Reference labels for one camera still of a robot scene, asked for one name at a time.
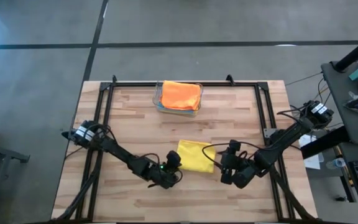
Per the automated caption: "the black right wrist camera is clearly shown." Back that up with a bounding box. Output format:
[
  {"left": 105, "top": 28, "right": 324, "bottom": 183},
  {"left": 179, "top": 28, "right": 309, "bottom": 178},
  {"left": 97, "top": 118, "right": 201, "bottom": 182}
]
[{"left": 222, "top": 154, "right": 244, "bottom": 175}]

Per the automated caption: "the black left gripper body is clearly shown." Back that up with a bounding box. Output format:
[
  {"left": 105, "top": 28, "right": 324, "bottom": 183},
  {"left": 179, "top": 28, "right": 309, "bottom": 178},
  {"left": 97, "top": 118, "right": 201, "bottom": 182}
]
[{"left": 147, "top": 150, "right": 183, "bottom": 190}]

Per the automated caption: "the black pole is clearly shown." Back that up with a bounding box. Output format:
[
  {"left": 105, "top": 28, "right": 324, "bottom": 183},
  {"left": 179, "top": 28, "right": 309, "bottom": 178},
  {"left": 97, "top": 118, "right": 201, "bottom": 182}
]
[{"left": 334, "top": 30, "right": 358, "bottom": 72}]

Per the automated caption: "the thin left wrist camera cable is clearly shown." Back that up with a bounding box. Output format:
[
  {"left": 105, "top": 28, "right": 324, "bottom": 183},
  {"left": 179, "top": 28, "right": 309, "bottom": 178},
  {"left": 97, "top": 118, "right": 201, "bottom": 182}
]
[{"left": 141, "top": 152, "right": 162, "bottom": 166}]

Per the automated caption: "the clear plastic bottle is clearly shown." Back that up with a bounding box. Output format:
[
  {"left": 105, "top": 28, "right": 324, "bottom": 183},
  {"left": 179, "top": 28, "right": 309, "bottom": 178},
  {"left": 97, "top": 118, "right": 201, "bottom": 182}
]
[{"left": 326, "top": 157, "right": 346, "bottom": 170}]

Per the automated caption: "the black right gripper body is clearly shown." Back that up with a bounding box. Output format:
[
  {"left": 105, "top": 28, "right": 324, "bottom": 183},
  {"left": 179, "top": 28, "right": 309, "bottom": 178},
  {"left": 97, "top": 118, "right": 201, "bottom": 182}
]
[{"left": 219, "top": 139, "right": 259, "bottom": 190}]

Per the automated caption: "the white paper sheet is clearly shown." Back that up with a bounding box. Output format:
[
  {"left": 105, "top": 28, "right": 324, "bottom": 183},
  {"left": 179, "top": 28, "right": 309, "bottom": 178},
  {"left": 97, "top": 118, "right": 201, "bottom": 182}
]
[{"left": 298, "top": 133, "right": 325, "bottom": 170}]

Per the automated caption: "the thin wrist camera cable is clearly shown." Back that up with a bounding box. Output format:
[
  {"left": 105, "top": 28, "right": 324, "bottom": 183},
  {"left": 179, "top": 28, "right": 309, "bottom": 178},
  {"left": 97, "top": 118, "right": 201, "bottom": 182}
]
[
  {"left": 201, "top": 141, "right": 270, "bottom": 170},
  {"left": 141, "top": 152, "right": 162, "bottom": 166}
]

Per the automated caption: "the clear plastic bin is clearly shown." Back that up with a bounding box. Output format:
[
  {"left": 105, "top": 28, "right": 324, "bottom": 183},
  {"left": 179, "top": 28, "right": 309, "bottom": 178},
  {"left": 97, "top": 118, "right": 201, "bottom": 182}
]
[{"left": 152, "top": 80, "right": 204, "bottom": 117}]

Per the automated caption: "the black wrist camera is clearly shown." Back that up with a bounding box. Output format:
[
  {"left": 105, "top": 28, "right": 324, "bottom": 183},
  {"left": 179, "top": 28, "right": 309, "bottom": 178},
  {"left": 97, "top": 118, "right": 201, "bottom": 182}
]
[
  {"left": 155, "top": 164, "right": 173, "bottom": 183},
  {"left": 222, "top": 154, "right": 244, "bottom": 175}
]

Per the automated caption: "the thin black floor cable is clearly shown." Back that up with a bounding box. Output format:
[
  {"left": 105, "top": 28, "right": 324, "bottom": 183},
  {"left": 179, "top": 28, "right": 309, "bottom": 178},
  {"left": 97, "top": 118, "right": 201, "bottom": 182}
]
[{"left": 285, "top": 71, "right": 323, "bottom": 87}]

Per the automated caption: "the orange microfiber towel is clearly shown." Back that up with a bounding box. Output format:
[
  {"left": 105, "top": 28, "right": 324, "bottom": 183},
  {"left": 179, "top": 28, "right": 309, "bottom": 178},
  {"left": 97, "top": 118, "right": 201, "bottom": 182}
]
[{"left": 160, "top": 80, "right": 202, "bottom": 111}]

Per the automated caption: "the black aluminium frame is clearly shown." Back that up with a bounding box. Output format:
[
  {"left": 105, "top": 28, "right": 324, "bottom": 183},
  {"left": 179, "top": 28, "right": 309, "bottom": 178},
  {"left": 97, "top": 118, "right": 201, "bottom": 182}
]
[{"left": 54, "top": 81, "right": 319, "bottom": 224}]

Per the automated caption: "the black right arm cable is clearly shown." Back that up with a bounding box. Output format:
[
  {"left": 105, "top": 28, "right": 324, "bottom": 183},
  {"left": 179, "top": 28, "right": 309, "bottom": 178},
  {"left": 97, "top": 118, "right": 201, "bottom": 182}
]
[{"left": 277, "top": 104, "right": 310, "bottom": 125}]

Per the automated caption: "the grey side table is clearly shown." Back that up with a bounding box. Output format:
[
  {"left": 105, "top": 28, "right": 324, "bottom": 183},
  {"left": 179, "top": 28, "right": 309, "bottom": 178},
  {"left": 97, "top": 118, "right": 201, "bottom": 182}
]
[{"left": 320, "top": 55, "right": 358, "bottom": 144}]

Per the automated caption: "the thin right wrist camera cable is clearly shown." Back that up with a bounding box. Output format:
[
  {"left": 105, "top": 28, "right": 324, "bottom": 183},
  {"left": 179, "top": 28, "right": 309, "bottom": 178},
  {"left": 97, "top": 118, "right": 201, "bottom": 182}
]
[{"left": 201, "top": 141, "right": 270, "bottom": 170}]

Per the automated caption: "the yellow microfiber towel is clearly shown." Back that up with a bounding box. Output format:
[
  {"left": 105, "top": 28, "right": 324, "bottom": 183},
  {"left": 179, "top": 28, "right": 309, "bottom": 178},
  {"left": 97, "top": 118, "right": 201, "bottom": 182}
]
[{"left": 177, "top": 139, "right": 217, "bottom": 174}]

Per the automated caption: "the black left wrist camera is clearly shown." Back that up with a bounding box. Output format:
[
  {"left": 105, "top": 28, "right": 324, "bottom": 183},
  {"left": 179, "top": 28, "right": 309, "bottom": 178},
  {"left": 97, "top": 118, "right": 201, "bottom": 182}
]
[{"left": 155, "top": 164, "right": 173, "bottom": 183}]

